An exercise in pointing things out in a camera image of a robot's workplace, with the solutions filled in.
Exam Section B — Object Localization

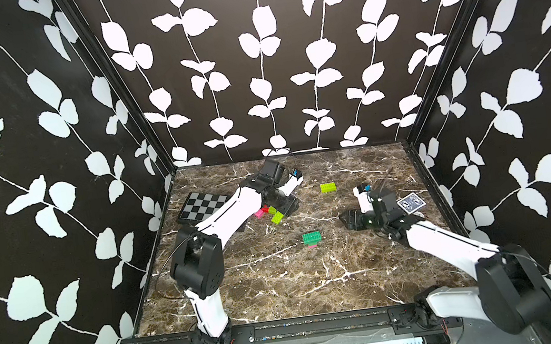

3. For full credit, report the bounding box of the lime rectangular lego brick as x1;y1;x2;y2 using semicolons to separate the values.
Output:
319;182;337;194

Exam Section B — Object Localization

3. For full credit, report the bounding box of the dark green long lego brick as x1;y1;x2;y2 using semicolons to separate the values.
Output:
302;231;323;246

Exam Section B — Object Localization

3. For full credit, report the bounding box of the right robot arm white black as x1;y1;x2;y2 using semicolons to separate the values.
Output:
339;186;551;335

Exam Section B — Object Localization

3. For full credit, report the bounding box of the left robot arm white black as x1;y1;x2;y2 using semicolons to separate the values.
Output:
170;159;304;342

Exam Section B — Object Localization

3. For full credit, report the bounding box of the lime long lego brick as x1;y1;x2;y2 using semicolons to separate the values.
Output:
271;211;285;225

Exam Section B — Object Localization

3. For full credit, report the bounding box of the blue playing card box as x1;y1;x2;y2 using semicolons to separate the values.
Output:
397;193;426;215

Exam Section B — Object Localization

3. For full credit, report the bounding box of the black white checkerboard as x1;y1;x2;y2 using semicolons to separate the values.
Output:
177;192;229;226

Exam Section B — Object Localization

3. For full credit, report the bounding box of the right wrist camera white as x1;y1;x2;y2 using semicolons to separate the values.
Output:
353;184;374;214

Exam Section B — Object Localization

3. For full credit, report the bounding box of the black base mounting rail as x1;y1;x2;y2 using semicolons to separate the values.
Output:
109;285;536;344

